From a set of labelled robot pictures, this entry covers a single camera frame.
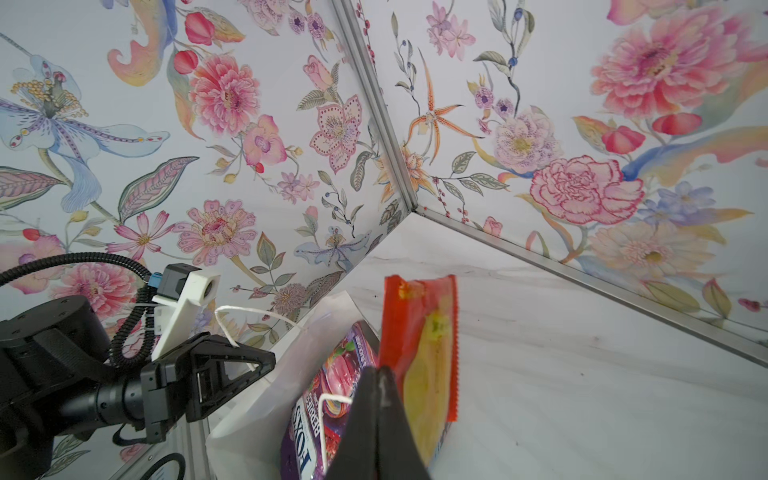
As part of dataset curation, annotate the floral paper gift bag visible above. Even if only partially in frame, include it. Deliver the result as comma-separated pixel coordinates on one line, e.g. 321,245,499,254
206,292,365,479

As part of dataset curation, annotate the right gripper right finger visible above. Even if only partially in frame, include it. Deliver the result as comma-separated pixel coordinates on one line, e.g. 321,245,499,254
377,367,430,480

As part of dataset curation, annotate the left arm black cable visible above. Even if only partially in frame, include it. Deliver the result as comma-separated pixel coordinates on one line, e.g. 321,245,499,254
0,251,158,370

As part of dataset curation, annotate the red snack packet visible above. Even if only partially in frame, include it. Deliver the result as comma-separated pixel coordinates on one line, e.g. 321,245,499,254
379,275,459,466

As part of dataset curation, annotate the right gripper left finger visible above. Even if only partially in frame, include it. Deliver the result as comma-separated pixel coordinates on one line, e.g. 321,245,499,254
325,367,379,480

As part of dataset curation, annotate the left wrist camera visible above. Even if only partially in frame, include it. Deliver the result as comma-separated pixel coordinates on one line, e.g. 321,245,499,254
149,263,221,361

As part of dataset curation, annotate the purple Fox's berries candy bag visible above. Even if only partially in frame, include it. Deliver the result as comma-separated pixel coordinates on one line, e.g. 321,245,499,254
280,320,379,479

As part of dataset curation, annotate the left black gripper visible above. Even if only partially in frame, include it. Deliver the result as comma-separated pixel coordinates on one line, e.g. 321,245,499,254
1,295,276,462

